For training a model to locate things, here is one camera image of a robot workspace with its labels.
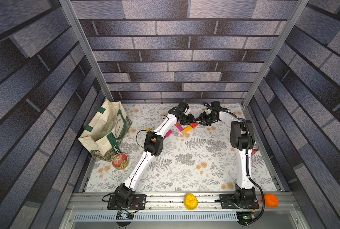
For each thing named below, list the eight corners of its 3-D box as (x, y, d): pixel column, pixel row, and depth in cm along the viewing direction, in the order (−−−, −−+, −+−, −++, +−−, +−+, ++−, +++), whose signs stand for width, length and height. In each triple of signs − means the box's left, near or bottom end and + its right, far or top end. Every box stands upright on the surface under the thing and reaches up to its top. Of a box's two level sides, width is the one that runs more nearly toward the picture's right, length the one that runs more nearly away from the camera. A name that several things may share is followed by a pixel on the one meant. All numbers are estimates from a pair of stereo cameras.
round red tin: (111, 169, 87) (109, 167, 84) (115, 155, 93) (113, 152, 90) (127, 169, 87) (125, 167, 84) (130, 155, 93) (128, 152, 90)
